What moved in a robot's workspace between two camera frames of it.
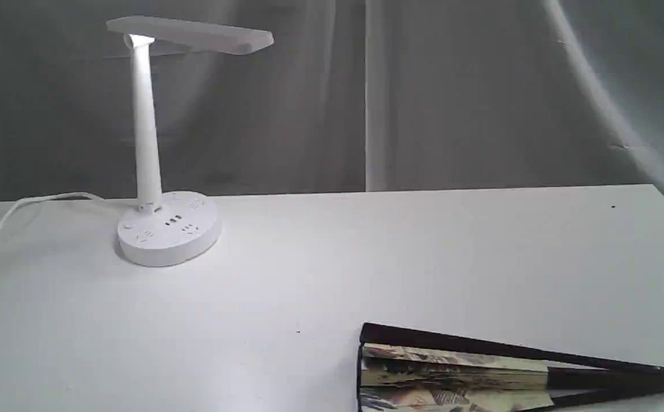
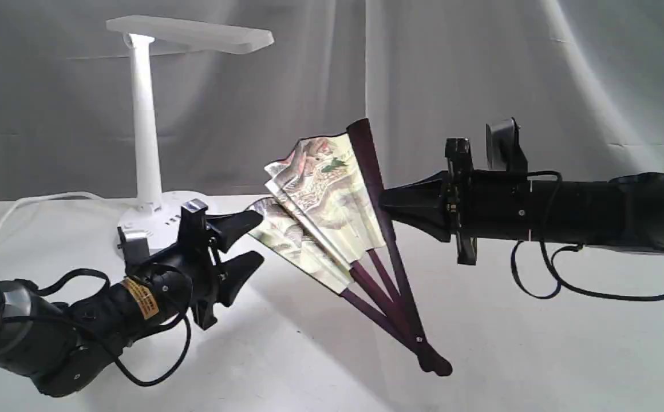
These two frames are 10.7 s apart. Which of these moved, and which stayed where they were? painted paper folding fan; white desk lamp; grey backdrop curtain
Moved: painted paper folding fan
Stayed: grey backdrop curtain; white desk lamp
